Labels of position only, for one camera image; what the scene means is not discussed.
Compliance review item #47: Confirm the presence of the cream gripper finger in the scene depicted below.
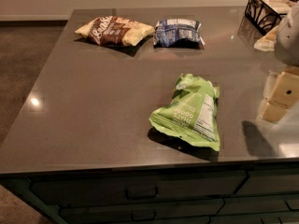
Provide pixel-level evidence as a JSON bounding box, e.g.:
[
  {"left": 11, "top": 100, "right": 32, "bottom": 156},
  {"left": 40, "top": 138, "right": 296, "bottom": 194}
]
[
  {"left": 261, "top": 103, "right": 287, "bottom": 123},
  {"left": 269, "top": 66, "right": 299, "bottom": 108}
]

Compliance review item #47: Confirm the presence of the green rice chip bag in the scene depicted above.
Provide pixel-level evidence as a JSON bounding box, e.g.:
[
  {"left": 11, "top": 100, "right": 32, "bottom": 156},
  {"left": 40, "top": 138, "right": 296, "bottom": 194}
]
[{"left": 149, "top": 74, "right": 221, "bottom": 151}]

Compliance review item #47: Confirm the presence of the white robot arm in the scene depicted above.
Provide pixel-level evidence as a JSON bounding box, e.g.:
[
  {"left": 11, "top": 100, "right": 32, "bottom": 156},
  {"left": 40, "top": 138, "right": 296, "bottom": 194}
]
[{"left": 260, "top": 4, "right": 299, "bottom": 123}]

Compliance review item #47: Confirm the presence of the pale snack bag near basket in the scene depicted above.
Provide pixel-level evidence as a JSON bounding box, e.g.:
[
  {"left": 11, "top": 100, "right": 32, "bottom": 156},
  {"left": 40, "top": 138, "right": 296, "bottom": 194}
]
[{"left": 254, "top": 26, "right": 278, "bottom": 52}]

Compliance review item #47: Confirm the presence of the blue chip bag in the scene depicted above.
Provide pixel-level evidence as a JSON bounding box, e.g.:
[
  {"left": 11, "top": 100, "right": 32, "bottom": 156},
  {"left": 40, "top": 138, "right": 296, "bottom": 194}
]
[{"left": 153, "top": 19, "right": 205, "bottom": 48}]

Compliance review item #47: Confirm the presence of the brown chip bag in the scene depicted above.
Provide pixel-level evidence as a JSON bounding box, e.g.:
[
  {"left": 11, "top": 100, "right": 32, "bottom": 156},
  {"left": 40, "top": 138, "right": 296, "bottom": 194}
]
[{"left": 75, "top": 16, "right": 155, "bottom": 47}]

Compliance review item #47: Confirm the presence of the upper right drawer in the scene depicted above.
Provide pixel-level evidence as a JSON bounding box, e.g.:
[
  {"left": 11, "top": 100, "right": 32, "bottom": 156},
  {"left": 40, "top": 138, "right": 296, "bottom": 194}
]
[{"left": 236, "top": 169, "right": 299, "bottom": 195}]

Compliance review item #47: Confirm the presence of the drawer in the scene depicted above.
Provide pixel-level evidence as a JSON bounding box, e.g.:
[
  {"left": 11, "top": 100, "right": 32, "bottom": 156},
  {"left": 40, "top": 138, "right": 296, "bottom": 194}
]
[
  {"left": 31, "top": 171, "right": 246, "bottom": 207},
  {"left": 208, "top": 194, "right": 299, "bottom": 224},
  {"left": 236, "top": 169, "right": 299, "bottom": 195},
  {"left": 60, "top": 199, "right": 224, "bottom": 224}
]

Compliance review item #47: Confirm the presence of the lower right drawer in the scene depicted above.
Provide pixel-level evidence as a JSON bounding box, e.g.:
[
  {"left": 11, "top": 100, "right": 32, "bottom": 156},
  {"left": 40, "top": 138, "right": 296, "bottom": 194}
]
[{"left": 208, "top": 194, "right": 299, "bottom": 224}]

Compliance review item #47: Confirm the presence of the lower left drawer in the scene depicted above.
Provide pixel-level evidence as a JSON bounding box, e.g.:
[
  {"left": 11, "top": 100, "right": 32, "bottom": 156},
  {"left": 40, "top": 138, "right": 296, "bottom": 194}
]
[{"left": 60, "top": 199, "right": 224, "bottom": 224}]

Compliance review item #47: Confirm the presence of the upper left drawer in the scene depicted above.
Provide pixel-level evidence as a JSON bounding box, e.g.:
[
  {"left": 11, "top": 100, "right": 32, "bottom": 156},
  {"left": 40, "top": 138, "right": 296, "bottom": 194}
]
[{"left": 31, "top": 171, "right": 246, "bottom": 207}]

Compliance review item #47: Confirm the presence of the black wire basket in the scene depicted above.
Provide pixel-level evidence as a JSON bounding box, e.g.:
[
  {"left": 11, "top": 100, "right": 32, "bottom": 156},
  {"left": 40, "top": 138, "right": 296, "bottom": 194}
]
[{"left": 245, "top": 0, "right": 296, "bottom": 35}]

